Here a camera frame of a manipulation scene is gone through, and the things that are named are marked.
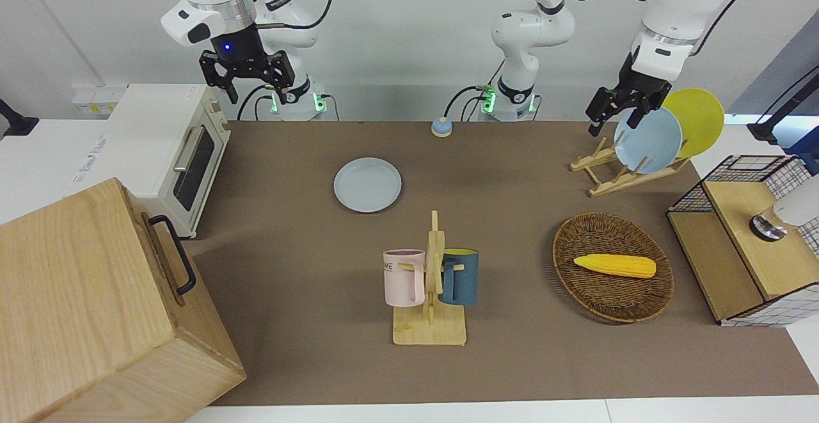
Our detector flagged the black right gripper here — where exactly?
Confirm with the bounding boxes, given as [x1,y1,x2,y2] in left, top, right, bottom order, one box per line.
[199,25,296,105]

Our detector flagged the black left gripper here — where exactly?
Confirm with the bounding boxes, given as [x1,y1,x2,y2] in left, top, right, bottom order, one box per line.
[586,52,670,137]

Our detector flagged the gray plate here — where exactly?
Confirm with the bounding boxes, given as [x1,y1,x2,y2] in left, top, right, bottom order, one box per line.
[333,157,402,214]

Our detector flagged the light blue plate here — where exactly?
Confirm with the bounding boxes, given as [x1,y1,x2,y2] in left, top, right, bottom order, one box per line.
[614,107,684,175]

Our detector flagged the wooden plate rack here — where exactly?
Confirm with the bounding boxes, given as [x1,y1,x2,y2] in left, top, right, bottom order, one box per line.
[569,136,692,198]

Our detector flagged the yellow plate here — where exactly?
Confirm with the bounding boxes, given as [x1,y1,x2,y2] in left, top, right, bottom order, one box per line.
[661,88,725,159]

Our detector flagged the white toaster oven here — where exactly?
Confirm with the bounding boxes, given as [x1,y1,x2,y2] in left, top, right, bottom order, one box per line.
[106,84,232,239]

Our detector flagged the white power strip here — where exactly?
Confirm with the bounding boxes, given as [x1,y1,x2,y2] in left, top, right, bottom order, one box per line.
[72,85,129,116]

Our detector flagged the yellow corn cob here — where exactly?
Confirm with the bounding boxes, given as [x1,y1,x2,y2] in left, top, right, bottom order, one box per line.
[573,253,657,279]

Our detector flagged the round metal object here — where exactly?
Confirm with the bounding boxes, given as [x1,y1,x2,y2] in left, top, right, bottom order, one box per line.
[750,214,788,242]

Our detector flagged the brown wicker basket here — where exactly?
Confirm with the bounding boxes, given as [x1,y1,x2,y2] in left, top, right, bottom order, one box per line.
[552,212,674,323]

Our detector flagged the blue object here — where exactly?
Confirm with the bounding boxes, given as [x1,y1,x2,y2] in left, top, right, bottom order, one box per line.
[786,130,819,177]

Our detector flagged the brown table mat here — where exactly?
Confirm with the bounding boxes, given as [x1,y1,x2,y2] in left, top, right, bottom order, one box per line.
[184,120,819,408]

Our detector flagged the white cylinder object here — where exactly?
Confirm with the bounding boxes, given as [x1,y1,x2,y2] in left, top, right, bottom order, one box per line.
[772,177,819,227]

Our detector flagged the dark blue mug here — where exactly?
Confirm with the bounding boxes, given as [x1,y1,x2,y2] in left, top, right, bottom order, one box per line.
[439,248,480,307]

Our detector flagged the pink mug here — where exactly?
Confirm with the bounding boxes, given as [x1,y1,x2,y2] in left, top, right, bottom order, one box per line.
[383,249,427,308]

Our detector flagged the large wooden box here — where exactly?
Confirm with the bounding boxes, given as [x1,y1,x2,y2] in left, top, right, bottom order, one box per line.
[0,177,248,423]

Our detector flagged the wooden mug rack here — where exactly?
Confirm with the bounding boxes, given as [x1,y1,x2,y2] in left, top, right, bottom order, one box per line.
[392,210,468,347]

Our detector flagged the black right base cables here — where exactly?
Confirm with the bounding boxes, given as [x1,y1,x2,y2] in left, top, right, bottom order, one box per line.
[235,83,277,121]

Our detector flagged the black base cables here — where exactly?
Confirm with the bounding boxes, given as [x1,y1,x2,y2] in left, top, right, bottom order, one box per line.
[235,83,277,121]
[443,84,497,123]

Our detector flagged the toaster oven door handle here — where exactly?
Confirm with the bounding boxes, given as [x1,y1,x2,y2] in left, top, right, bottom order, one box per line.
[173,125,207,173]

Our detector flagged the black camera stand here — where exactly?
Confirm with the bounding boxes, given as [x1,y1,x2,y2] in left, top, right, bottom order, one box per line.
[747,65,819,142]

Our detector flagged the black left base cables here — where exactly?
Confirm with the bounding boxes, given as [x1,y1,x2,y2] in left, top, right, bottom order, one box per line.
[443,84,497,123]

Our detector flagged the wire and wood shelf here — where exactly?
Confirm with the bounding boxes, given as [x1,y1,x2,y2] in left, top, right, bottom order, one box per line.
[665,154,819,328]

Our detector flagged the black box handle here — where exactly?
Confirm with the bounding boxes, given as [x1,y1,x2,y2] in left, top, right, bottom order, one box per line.
[148,215,197,296]

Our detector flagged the black clamp mount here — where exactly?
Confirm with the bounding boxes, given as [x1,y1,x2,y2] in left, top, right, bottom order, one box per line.
[0,99,40,138]

